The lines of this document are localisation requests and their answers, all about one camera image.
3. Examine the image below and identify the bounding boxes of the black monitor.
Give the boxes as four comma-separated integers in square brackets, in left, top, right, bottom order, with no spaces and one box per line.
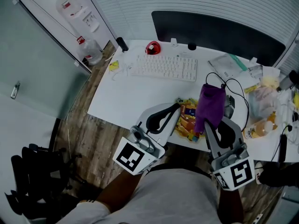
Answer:
[151,10,286,67]

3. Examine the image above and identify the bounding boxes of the purple cloth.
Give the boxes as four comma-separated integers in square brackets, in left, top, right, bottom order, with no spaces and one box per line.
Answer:
[193,83,227,134]

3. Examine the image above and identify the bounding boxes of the grey thermos bottle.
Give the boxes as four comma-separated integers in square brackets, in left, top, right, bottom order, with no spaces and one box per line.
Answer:
[279,70,299,92]

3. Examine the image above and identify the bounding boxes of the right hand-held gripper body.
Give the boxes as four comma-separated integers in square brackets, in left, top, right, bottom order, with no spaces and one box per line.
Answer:
[204,117,255,191]

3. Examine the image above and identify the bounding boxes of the white keyboard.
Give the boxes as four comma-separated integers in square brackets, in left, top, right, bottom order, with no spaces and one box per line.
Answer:
[130,54,198,82]

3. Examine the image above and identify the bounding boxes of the metal door lock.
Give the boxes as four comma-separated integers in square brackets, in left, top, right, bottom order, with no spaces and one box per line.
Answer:
[10,80,21,100]

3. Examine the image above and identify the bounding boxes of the clear plastic bag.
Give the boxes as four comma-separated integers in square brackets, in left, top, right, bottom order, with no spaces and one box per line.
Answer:
[207,53,248,79]

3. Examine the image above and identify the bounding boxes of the red tape dispenser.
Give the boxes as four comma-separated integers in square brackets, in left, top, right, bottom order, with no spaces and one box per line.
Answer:
[144,41,161,55]

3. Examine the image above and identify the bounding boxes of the person's left forearm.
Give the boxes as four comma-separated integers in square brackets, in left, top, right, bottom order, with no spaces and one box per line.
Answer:
[96,169,147,213]

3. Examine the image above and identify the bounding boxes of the black power adapter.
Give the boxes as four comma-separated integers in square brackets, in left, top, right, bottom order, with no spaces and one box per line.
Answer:
[278,134,288,163]

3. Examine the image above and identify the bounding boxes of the white water dispenser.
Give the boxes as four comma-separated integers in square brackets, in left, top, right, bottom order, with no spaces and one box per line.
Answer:
[56,0,100,34]

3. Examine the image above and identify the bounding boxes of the person's white shorts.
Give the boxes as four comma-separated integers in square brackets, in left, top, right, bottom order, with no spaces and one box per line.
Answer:
[56,199,111,224]

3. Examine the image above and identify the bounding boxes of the black office chair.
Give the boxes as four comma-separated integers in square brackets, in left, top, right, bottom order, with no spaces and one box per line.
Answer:
[4,143,82,217]

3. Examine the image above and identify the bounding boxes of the colourful printed mouse pad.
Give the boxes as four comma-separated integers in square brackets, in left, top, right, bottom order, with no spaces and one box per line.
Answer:
[174,98,206,143]

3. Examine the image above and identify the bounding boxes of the grey computer mouse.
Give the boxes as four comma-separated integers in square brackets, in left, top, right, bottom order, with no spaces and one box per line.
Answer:
[224,94,235,119]

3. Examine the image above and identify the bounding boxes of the black mouse cable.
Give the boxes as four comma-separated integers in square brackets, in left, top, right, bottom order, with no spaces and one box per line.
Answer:
[206,72,250,132]

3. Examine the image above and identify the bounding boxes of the plastic bag of snacks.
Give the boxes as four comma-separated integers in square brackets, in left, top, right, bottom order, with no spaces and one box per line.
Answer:
[244,76,281,120]

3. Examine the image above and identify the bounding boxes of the tangled white cable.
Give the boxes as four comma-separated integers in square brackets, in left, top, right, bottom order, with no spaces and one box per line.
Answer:
[111,63,134,81]

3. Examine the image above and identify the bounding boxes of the clear water jug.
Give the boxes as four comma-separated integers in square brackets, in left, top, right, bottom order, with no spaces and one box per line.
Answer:
[77,36,103,66]

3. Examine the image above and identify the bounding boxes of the black cylinder speaker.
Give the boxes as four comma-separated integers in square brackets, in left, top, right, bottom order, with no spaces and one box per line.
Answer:
[116,36,129,53]

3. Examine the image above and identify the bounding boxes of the white power strip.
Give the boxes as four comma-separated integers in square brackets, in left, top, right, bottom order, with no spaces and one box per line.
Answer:
[247,213,263,224]

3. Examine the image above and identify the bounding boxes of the person's right forearm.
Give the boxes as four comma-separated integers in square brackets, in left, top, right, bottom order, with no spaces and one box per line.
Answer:
[218,187,245,224]

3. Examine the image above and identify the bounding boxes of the person's grey shirt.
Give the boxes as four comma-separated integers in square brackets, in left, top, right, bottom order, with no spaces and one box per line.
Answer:
[56,163,225,224]

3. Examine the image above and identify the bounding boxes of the small clear packet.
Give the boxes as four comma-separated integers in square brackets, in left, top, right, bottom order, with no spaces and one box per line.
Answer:
[248,64,263,79]

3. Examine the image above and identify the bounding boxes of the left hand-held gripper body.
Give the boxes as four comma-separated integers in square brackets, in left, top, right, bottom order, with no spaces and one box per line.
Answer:
[113,103,182,176]

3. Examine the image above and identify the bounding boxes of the black and white shoe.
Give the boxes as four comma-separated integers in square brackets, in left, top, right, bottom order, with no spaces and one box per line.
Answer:
[254,161,299,189]

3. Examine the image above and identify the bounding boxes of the orange drink bottle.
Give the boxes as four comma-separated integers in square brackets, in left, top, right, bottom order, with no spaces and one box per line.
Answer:
[242,120,278,140]

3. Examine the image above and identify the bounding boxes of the frosted glass door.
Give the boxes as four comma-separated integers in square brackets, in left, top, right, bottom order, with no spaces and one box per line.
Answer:
[0,0,92,121]

